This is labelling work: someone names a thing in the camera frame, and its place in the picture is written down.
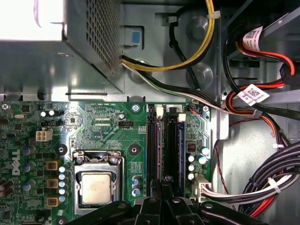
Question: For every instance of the blue case clip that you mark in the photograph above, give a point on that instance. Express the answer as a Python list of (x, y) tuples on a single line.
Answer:
[(136, 37)]

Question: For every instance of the metal locking lever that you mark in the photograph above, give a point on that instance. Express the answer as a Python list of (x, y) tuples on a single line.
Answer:
[(123, 178)]

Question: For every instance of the white four-pin power socket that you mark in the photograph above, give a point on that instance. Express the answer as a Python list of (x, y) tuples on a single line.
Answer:
[(44, 135)]

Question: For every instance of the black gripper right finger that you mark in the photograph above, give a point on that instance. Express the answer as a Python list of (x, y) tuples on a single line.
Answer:
[(178, 211)]

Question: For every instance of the metal socket cover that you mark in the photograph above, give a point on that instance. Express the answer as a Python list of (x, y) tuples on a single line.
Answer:
[(98, 167)]

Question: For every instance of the silver CPU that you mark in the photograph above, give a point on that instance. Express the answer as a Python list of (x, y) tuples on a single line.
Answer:
[(96, 187)]

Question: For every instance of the green motherboard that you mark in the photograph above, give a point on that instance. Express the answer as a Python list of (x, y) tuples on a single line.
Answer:
[(105, 131)]

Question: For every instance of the RAM slot with white clips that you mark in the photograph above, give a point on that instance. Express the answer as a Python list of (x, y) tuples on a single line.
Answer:
[(159, 112), (182, 117)]

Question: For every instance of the grey power supply unit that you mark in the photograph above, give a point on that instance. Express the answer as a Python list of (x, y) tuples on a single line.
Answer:
[(47, 70)]

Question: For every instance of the metal drive cage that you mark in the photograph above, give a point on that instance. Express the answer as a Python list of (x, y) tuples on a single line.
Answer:
[(283, 25)]

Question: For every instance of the RAM memory stick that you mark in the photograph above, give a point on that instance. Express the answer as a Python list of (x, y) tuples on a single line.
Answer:
[(159, 150)]

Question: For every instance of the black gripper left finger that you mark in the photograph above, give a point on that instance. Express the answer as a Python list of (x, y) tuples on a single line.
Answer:
[(150, 211)]

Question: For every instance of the black PC case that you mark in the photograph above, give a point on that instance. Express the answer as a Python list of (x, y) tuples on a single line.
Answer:
[(164, 35)]

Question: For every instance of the CPU socket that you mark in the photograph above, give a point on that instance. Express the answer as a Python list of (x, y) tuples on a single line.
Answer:
[(93, 206)]

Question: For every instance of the white board power connector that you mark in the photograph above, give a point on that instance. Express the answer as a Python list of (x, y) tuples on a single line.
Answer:
[(199, 185)]

